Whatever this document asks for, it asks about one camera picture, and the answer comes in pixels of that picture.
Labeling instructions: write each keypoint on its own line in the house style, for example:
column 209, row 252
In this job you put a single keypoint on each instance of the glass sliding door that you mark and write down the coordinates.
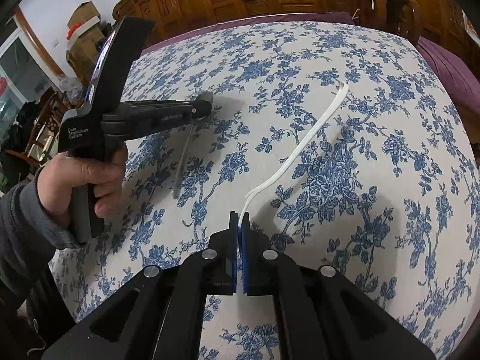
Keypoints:
column 27, row 69

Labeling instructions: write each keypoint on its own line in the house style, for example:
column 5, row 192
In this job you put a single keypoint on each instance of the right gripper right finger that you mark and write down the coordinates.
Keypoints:
column 320, row 314

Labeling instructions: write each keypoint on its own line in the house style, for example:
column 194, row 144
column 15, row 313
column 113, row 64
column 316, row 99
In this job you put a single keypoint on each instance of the cardboard box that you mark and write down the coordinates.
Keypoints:
column 82, row 53
column 82, row 14

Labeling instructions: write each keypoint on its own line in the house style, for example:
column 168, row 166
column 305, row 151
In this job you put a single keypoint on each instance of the purple armchair cushion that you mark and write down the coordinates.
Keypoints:
column 457, row 79

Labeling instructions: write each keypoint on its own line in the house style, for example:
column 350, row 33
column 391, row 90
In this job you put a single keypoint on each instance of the grey sleeve forearm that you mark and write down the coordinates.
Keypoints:
column 29, row 238

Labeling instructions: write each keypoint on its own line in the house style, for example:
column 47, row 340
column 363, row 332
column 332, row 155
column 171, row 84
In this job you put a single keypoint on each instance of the person left hand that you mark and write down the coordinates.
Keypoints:
column 63, row 174

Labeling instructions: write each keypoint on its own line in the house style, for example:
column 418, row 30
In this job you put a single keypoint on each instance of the upper cardboard box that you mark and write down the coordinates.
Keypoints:
column 82, row 14

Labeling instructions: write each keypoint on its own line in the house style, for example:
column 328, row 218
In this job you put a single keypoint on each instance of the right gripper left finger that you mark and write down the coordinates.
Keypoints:
column 158, row 314

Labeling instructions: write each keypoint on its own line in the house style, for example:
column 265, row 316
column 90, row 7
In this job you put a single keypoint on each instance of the blue floral tablecloth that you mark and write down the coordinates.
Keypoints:
column 387, row 191

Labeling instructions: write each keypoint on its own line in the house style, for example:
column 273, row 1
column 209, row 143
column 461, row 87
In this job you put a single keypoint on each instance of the carved wooden armchair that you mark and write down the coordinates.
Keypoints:
column 440, row 21

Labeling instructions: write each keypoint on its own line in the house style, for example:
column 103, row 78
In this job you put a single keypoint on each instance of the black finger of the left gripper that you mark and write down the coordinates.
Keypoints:
column 195, row 110

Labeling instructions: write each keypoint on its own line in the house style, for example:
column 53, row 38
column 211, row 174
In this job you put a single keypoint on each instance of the wooden side chair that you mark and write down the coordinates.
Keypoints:
column 36, row 131

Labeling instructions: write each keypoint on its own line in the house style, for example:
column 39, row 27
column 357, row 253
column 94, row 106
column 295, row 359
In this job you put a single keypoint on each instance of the grey plastic bag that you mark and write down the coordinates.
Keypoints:
column 72, row 88

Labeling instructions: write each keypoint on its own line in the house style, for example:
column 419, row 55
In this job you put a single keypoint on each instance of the white plastic fork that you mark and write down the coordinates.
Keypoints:
column 324, row 118

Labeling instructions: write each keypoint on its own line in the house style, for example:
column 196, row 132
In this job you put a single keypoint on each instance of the lower cardboard box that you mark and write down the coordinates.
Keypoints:
column 82, row 53

